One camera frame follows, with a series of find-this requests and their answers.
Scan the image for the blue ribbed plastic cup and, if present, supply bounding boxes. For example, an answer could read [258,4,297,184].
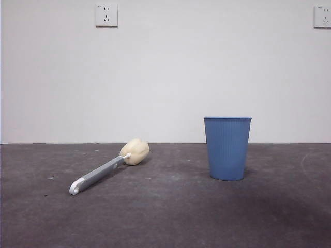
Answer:
[203,116,253,181]

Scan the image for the grey-handled sponge cup brush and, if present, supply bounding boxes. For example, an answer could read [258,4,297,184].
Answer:
[68,138,151,196]

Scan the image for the white wall socket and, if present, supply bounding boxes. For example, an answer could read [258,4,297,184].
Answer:
[313,5,331,29]
[96,3,118,28]

